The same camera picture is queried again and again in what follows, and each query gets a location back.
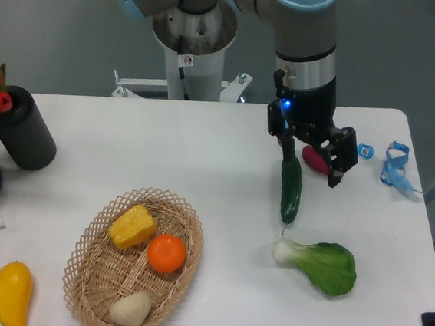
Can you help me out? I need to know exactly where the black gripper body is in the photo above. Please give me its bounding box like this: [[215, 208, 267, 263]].
[[273, 69, 337, 152]]

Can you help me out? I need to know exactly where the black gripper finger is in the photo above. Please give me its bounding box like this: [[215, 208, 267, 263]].
[[319, 127, 358, 188], [267, 99, 296, 162]]

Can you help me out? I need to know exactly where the yellow bell pepper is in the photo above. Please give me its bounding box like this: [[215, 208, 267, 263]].
[[108, 205, 157, 249]]

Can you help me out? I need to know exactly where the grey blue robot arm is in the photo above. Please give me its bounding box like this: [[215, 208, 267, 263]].
[[119, 0, 358, 186]]

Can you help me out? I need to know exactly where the woven wicker basket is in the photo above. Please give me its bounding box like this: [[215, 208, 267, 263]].
[[62, 187, 204, 326]]

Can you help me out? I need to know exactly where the small blue tag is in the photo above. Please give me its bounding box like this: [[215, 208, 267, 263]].
[[357, 143, 374, 160]]

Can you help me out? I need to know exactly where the purple sweet potato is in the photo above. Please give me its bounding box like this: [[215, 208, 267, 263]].
[[302, 145, 328, 176]]

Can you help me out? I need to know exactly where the green cucumber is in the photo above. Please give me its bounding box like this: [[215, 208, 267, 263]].
[[280, 157, 302, 225]]

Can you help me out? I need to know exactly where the green bok choy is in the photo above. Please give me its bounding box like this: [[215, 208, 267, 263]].
[[272, 237, 357, 297]]

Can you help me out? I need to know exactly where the orange fruit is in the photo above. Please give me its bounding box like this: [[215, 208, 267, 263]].
[[147, 234, 186, 273]]

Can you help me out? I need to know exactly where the black cylindrical vase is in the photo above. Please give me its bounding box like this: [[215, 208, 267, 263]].
[[0, 85, 57, 171]]

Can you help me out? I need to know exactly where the yellow mango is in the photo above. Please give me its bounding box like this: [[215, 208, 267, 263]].
[[0, 261, 34, 326]]

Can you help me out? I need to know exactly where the blue ribbon strap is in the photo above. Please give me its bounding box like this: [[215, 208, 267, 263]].
[[377, 140, 428, 197]]

